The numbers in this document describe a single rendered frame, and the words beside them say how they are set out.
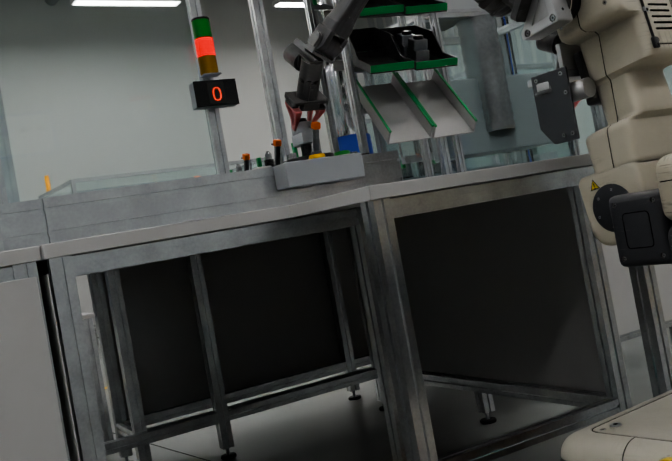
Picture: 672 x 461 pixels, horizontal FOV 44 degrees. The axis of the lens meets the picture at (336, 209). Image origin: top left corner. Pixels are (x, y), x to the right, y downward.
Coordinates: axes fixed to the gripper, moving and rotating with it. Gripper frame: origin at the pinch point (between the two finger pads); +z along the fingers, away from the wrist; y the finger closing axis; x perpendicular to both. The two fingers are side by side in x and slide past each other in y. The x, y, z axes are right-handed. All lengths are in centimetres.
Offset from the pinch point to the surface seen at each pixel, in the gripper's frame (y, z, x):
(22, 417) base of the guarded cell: 83, 27, 53
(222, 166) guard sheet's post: 19.2, 13.6, -6.2
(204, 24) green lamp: 19.0, -18.5, -27.3
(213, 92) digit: 19.8, -4.2, -15.3
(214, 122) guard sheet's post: 19.3, 4.2, -14.0
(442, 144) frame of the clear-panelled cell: -86, 39, -42
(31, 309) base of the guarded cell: 78, 11, 40
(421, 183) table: 3, -18, 57
